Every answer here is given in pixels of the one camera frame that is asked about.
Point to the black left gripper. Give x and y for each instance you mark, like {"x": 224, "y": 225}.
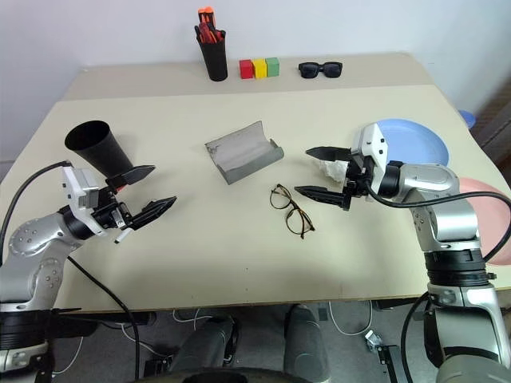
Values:
{"x": 108, "y": 211}

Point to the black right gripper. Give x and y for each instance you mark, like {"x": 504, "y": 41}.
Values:
{"x": 357, "y": 179}

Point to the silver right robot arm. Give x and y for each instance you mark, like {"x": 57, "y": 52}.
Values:
{"x": 451, "y": 223}

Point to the dark rounded robot base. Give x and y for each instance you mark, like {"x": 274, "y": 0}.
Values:
{"x": 215, "y": 377}

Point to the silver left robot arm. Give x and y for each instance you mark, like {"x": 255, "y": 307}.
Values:
{"x": 28, "y": 255}

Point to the crumpled white tissue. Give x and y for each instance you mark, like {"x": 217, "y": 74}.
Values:
{"x": 333, "y": 169}

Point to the white marker pen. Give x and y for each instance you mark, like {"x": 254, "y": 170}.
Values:
{"x": 121, "y": 236}

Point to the tortoiseshell eyeglasses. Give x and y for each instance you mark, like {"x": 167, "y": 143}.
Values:
{"x": 297, "y": 221}

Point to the empty black cup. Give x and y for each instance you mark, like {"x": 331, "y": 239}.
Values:
{"x": 101, "y": 149}

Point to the grey open glasses case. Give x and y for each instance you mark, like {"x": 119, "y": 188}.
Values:
{"x": 239, "y": 153}

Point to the blue plate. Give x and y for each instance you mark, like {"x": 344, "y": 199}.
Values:
{"x": 415, "y": 141}

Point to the black sunglasses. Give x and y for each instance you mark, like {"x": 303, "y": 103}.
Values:
{"x": 309, "y": 70}

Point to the green wooden block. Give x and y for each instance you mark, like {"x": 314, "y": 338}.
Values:
{"x": 273, "y": 66}

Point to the yellow wooden block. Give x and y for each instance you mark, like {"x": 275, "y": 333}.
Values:
{"x": 260, "y": 68}

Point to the red wooden block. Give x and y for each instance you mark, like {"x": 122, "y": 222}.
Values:
{"x": 246, "y": 69}

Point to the black pen holder cup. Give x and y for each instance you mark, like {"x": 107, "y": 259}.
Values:
{"x": 215, "y": 60}

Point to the blue plastic bucket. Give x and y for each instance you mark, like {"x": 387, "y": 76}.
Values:
{"x": 467, "y": 118}

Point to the dark rounded robot leg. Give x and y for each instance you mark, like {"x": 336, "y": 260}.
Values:
{"x": 207, "y": 343}
{"x": 305, "y": 343}

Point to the pink plate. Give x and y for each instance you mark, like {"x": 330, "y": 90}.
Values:
{"x": 493, "y": 223}

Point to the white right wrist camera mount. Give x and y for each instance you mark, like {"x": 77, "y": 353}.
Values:
{"x": 373, "y": 143}

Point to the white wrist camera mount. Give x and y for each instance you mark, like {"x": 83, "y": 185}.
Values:
{"x": 373, "y": 143}
{"x": 76, "y": 183}

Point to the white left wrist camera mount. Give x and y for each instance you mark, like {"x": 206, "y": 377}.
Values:
{"x": 76, "y": 183}

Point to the black table frame bar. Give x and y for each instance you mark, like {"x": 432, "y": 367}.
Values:
{"x": 120, "y": 319}

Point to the metal table bracket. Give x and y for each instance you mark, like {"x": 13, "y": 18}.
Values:
{"x": 372, "y": 341}

